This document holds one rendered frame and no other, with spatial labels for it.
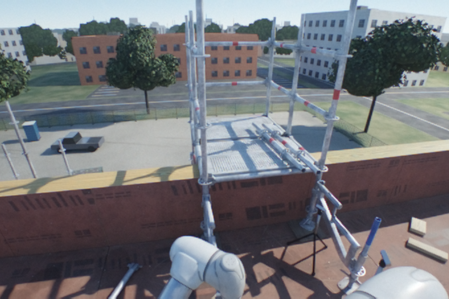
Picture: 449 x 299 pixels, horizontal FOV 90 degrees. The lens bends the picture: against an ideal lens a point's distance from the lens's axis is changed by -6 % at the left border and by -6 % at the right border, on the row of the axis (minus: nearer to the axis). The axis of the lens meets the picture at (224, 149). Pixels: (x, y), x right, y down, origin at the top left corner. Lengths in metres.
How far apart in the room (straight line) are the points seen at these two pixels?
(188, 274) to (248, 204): 1.55
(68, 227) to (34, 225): 0.28
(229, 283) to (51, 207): 1.89
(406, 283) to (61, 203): 2.34
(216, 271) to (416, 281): 0.61
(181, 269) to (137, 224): 1.52
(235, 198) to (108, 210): 1.17
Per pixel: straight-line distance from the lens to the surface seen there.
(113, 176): 2.36
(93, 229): 2.59
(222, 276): 0.94
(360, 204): 3.23
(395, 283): 0.63
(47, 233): 2.75
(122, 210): 2.38
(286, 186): 2.48
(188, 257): 1.00
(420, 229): 3.33
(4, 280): 2.92
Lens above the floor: 1.89
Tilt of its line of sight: 27 degrees down
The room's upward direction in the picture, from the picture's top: straight up
